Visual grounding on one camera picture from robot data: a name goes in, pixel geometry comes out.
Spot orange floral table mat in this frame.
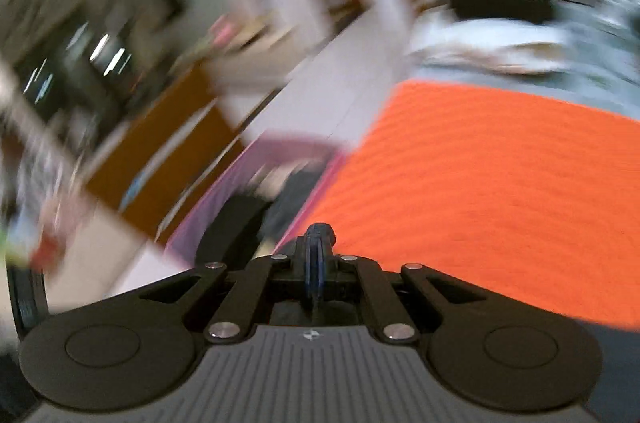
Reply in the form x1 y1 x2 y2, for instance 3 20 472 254
305 80 639 331

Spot white folded padded jacket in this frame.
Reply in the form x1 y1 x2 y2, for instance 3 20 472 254
406 8 570 75

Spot wooden chair by basket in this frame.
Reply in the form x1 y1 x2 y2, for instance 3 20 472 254
85 62 245 245

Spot dark grey sweatpants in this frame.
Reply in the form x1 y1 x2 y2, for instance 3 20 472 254
305 223 336 247

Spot pink kettlebell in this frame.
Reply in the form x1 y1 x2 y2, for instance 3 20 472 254
208 16 238 48

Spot purple laundry basket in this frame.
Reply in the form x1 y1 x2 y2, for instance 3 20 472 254
165 132 348 267

